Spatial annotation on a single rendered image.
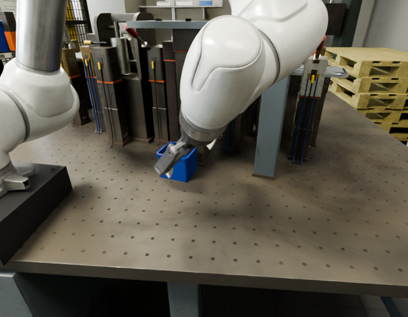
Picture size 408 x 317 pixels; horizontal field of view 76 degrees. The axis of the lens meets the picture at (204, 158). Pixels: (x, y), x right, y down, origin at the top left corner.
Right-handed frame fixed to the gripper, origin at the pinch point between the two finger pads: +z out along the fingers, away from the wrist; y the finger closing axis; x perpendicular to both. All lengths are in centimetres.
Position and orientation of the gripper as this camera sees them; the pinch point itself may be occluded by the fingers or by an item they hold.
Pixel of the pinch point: (188, 157)
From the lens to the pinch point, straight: 68.5
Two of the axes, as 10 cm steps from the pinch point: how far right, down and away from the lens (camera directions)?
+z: -1.8, 3.3, 9.3
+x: 6.2, 7.7, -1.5
